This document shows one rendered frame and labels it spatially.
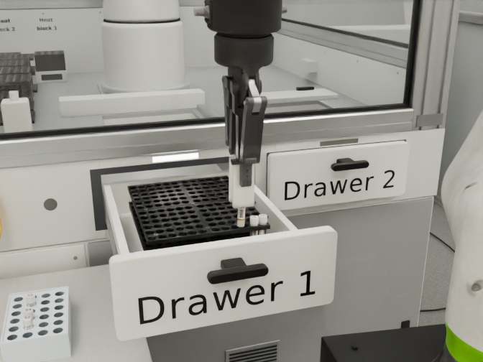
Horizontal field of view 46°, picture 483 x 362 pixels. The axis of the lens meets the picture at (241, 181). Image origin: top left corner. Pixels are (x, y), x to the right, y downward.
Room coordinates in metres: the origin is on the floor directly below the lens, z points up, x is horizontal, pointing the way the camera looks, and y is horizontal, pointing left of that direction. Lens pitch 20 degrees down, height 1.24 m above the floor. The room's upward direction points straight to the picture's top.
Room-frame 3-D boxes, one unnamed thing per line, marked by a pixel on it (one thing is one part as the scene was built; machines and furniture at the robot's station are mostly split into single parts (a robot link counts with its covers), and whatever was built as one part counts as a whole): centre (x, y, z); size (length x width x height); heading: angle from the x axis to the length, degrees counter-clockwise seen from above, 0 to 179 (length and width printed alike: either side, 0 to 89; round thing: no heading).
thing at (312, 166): (1.04, -0.19, 0.87); 0.29 x 0.02 x 0.11; 108
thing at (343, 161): (1.01, -0.20, 0.91); 0.07 x 0.04 x 0.01; 108
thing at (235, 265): (0.61, 0.01, 0.91); 0.07 x 0.04 x 0.01; 108
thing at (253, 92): (0.70, -0.01, 1.11); 0.05 x 0.02 x 0.05; 16
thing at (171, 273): (0.64, 0.02, 0.87); 0.29 x 0.02 x 0.11; 108
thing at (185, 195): (0.83, 0.08, 0.87); 0.22 x 0.18 x 0.06; 18
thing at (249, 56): (0.74, 0.00, 1.12); 0.08 x 0.07 x 0.09; 16
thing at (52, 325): (0.68, 0.28, 0.78); 0.12 x 0.08 x 0.04; 16
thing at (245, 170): (0.72, -0.01, 0.99); 0.03 x 0.01 x 0.05; 16
